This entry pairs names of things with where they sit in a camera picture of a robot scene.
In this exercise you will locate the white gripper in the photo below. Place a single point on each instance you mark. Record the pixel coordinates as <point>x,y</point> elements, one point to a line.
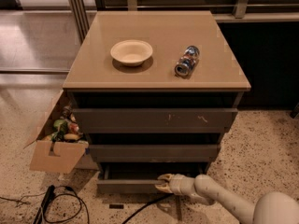
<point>178,183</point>

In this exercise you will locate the grey drawer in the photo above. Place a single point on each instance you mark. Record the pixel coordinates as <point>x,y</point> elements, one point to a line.
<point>154,153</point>
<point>142,177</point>
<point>155,120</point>

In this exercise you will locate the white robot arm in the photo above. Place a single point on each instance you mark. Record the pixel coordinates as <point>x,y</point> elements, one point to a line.
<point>272,208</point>

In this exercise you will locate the grey drawer cabinet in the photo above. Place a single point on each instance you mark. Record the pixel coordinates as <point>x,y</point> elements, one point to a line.
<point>96,80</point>

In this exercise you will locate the cardboard box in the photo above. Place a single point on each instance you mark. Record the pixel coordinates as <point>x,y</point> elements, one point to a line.
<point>58,157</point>

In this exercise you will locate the toy items in box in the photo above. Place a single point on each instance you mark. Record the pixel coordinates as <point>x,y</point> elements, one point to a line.
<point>65,128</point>

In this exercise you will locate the black power strip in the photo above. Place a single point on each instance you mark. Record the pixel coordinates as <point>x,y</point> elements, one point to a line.
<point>44,204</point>

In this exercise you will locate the blue soda can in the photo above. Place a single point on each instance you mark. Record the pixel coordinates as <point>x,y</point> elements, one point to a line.
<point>187,61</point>

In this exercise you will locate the white paper bowl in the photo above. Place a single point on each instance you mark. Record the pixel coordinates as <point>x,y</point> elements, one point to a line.
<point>131,52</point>

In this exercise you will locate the metal railing frame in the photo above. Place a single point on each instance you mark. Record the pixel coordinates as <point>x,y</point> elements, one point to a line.
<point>236,18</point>

